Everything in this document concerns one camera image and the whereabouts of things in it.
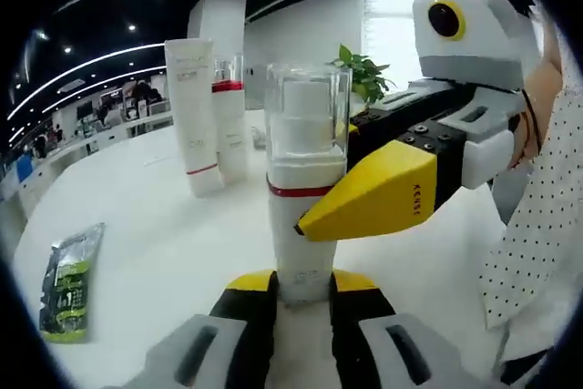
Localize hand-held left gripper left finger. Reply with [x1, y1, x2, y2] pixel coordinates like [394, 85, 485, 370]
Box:
[131, 270, 280, 389]

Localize white polka dot garment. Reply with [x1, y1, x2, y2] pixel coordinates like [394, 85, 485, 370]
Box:
[480, 83, 583, 385]

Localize potted green plant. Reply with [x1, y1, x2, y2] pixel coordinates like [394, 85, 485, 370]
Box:
[330, 44, 398, 104]

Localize white window blinds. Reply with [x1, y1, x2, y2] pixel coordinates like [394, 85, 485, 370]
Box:
[363, 0, 429, 83]

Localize white skincare tube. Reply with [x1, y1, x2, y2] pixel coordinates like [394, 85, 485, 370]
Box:
[163, 37, 225, 199]

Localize person's right hand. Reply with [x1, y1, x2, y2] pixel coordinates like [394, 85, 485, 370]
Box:
[510, 26, 565, 170]

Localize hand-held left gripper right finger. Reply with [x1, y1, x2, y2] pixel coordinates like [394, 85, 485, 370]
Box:
[330, 270, 484, 389]

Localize white skincare bottle clear cap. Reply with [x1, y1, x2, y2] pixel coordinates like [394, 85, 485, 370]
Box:
[265, 63, 353, 304]

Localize tall white skincare bottle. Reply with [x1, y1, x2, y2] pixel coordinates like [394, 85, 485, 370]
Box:
[210, 54, 251, 184]

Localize green and black skincare sachet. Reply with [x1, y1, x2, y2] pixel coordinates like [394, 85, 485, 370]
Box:
[38, 221, 107, 345]

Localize white office workbench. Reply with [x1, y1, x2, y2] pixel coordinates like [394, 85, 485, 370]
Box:
[0, 110, 177, 208]

